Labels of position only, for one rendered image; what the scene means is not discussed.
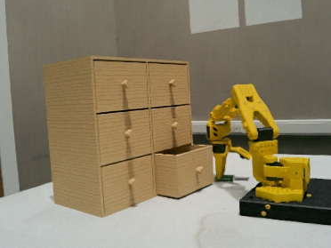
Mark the tan cardboard drawer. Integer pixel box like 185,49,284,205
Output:
151,105,191,150
93,61,149,110
96,109,151,163
154,144,214,198
101,155,154,214
148,63,189,105

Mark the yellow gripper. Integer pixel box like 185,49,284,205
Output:
210,138,252,180

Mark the tan wooden chest of drawers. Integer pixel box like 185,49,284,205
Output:
43,56,193,218

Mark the white eraser with green sleeve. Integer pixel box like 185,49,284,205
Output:
214,174,235,181

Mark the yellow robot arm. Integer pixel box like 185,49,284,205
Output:
206,84,307,203

